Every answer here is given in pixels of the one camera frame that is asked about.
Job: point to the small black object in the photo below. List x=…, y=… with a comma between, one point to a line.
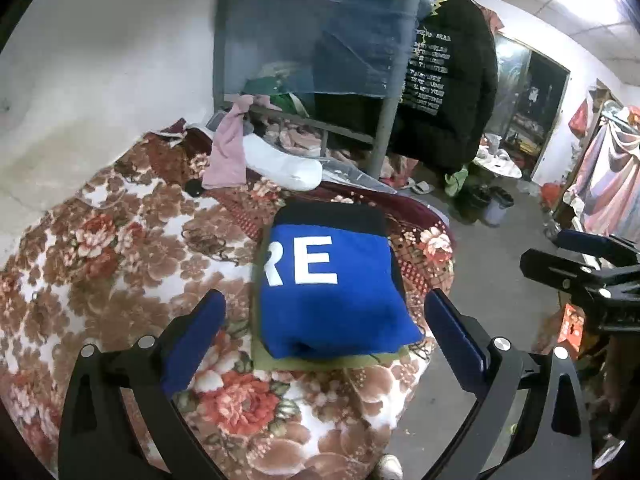
x=193, y=190

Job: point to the white shoe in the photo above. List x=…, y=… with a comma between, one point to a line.
x=391, y=467

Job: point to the red hanging bag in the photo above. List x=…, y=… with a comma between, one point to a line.
x=579, y=117

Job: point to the pink curtain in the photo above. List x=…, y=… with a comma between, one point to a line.
x=610, y=175

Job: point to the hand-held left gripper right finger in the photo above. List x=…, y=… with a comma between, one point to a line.
x=452, y=335

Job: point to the white slipper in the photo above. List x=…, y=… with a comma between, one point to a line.
x=421, y=187

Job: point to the pink floral bedding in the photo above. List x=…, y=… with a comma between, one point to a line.
x=300, y=137

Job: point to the blue and black jacket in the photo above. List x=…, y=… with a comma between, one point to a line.
x=340, y=310

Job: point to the clear plastic bag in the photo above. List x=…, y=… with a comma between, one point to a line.
x=350, y=175

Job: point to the white round table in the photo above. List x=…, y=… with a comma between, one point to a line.
x=500, y=167

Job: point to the grey bucket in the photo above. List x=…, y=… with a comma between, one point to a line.
x=499, y=207

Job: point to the black printed hanging jacket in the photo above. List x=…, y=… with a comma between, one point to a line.
x=465, y=85

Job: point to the folded green cloth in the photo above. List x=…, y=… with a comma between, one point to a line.
x=320, y=363

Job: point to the pink cloth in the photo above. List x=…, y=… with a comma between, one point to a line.
x=227, y=155

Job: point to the red plastic bag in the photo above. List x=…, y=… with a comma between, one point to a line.
x=551, y=195

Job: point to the dark bucket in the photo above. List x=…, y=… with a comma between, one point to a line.
x=475, y=202

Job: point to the blue denim garment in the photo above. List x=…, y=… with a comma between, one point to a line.
x=310, y=25

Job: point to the green slippers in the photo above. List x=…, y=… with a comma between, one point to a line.
x=456, y=182

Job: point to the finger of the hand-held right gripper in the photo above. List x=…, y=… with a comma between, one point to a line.
x=585, y=242
x=555, y=267

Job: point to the green white cloth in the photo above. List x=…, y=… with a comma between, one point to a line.
x=282, y=97

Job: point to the brown floral blanket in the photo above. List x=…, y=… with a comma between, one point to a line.
x=125, y=260

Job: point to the orange box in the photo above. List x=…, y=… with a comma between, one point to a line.
x=572, y=330

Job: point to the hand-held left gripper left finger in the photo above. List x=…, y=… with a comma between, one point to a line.
x=197, y=340

